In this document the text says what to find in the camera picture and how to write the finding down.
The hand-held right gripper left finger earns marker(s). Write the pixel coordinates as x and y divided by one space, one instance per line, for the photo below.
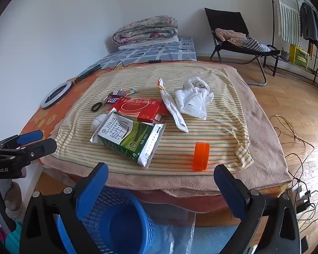
93 187

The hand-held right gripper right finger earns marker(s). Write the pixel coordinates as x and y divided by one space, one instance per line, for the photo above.
228 190

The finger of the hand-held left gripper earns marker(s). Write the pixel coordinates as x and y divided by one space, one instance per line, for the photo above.
43 146
29 136

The orange tape roll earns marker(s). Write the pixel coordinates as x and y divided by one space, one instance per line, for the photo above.
200 157

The blue plastic basket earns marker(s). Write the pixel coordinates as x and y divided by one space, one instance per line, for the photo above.
116 225

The green white milk carton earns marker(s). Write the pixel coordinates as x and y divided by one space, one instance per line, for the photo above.
127 140

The brown candy bar wrapper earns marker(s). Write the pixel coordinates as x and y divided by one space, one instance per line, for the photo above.
113 100

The red cardboard box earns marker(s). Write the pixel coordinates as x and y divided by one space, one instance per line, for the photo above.
137 108

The white plastic bag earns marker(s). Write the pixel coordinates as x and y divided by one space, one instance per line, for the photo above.
193 100

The long white sachet wrapper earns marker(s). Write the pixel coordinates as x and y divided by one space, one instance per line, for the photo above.
172 108

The beige cloth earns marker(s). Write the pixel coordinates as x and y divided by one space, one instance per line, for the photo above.
12 198

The blue floor mat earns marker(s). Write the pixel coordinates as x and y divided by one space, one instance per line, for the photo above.
214 239

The beige towel blanket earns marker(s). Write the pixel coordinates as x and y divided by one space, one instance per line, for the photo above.
262 143

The striped towel blanket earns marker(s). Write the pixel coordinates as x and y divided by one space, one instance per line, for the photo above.
206 135

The clear plastic bag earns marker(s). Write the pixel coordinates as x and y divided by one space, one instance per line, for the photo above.
175 232

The power strip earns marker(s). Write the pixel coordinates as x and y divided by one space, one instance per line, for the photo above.
303 194

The black tripod stand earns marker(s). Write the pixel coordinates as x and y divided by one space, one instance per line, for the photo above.
87 72

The orange print toothpaste tube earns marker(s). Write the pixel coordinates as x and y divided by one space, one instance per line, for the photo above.
128 91

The black drying rack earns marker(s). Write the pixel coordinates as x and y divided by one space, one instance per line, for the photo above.
294 70

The blue plaid bed sheet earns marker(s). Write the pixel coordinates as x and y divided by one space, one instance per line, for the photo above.
153 53

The striped garment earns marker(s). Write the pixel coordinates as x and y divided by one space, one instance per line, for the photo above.
254 45

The yellow crate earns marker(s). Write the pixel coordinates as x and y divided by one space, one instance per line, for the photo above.
298 55

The folded floral quilt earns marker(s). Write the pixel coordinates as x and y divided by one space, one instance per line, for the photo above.
145 30

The beige clothes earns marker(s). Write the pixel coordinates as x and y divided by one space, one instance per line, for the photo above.
228 34

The black folding chair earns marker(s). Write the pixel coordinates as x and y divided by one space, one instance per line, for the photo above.
225 21

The dark hanging clothing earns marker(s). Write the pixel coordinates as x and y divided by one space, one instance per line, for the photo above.
308 23

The striped hanging towel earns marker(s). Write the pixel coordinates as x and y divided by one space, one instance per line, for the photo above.
287 13

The wooden bed frame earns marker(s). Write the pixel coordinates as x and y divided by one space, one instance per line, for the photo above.
212 218

